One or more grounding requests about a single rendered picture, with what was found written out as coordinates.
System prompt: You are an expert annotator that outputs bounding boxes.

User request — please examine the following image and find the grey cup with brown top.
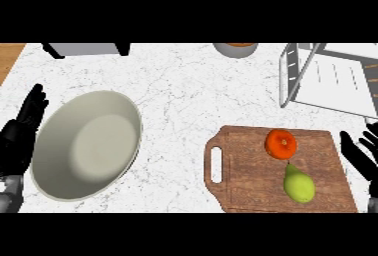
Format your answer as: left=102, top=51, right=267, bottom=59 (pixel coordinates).
left=211, top=43, right=260, bottom=60

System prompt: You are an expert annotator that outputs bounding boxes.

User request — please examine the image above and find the green pear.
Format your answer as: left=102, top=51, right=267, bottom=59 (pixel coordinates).
left=282, top=162, right=317, bottom=205

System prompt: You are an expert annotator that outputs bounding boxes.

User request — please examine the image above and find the brown wooden cutting board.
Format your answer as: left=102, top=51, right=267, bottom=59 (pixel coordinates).
left=202, top=124, right=360, bottom=214

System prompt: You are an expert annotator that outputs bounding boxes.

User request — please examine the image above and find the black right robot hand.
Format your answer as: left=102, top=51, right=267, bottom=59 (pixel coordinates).
left=338, top=121, right=378, bottom=199

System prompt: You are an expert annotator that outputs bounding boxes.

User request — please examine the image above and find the grey appliance with black legs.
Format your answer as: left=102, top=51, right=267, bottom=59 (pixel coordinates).
left=40, top=43, right=133, bottom=60

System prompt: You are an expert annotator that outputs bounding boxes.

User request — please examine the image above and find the large white bowl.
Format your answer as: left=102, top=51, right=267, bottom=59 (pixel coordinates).
left=28, top=89, right=145, bottom=203

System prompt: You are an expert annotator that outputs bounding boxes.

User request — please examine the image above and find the orange squash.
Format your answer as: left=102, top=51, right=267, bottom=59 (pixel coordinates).
left=264, top=128, right=300, bottom=160

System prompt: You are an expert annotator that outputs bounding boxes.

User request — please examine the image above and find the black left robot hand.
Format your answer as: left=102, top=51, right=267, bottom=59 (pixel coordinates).
left=0, top=83, right=50, bottom=179

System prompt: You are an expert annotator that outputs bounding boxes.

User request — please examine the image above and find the grey wire tiered basket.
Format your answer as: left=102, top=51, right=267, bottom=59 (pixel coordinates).
left=277, top=43, right=378, bottom=120

